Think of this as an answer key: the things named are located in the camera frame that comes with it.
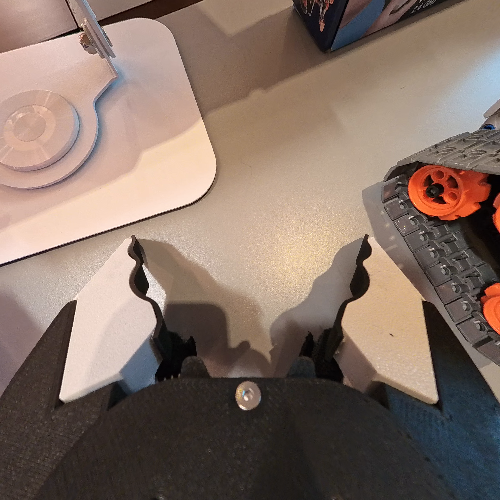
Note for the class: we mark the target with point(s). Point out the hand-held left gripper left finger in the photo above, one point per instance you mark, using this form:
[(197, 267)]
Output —
[(105, 332)]

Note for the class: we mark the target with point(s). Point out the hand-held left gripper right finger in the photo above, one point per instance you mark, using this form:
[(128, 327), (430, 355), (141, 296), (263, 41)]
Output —
[(390, 332)]

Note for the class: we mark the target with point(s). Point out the grey orange tracked toy robot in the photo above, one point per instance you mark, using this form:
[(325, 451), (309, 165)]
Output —
[(441, 242)]

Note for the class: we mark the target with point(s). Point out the robot kit box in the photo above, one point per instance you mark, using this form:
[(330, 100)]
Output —
[(343, 23)]

